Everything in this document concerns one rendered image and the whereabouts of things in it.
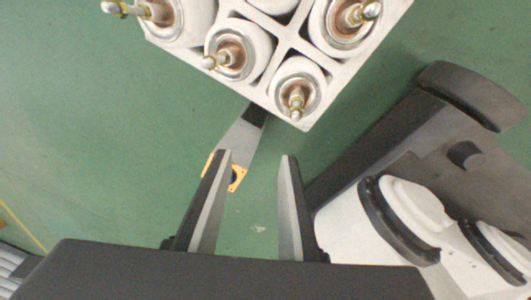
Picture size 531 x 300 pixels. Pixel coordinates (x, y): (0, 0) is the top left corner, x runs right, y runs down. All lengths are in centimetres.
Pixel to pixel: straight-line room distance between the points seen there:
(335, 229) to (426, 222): 11
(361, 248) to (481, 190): 45
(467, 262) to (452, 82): 35
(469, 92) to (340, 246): 36
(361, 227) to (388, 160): 23
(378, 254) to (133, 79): 80
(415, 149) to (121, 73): 89
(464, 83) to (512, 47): 26
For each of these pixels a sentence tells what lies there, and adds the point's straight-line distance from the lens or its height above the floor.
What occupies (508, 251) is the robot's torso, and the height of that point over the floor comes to 31.
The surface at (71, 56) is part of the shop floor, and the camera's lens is 96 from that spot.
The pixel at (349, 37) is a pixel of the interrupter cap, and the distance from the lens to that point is 29.
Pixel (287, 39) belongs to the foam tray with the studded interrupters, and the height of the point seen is 18.
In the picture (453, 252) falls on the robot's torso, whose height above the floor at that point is 34.
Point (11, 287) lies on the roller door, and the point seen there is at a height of 47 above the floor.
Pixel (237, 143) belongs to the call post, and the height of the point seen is 26.
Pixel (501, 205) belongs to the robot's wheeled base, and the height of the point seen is 17.
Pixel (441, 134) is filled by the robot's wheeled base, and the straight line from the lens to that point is 47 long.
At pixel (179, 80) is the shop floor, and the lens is 66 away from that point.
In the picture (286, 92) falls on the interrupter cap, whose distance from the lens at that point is 29.
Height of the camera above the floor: 53
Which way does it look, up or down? 54 degrees down
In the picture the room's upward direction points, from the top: 163 degrees counter-clockwise
